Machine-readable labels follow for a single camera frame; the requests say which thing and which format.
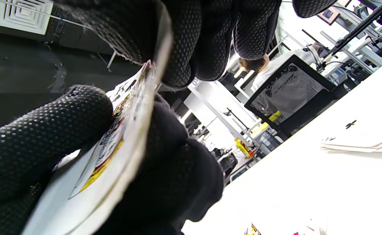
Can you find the framed wall picture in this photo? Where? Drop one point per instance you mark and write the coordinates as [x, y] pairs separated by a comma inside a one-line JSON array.
[[328, 14]]

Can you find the dark office desk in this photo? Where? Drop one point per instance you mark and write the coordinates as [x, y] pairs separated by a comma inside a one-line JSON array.
[[357, 32]]

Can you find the square white ceiling diffuser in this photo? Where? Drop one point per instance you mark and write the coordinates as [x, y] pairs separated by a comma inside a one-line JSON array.
[[24, 14]]

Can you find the pile of face-up diamonds cards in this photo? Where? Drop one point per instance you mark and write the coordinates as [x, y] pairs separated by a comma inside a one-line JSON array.
[[252, 230]]

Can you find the stack of red-backed playing cards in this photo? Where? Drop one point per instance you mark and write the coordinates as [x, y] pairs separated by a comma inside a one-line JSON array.
[[89, 182]]

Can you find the pile of face-up clubs cards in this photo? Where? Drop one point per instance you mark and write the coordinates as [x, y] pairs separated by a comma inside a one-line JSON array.
[[367, 133]]

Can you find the yellow and red packet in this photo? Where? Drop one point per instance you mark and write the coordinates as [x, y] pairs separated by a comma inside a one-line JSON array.
[[243, 148]]

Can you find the black mesh back office chair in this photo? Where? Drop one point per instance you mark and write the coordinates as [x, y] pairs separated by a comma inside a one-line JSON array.
[[308, 111]]

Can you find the person's left hand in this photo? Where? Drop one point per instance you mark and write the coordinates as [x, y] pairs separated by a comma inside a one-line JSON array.
[[31, 147]]

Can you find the person's right hand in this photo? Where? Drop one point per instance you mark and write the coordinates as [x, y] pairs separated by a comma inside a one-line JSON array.
[[204, 39]]

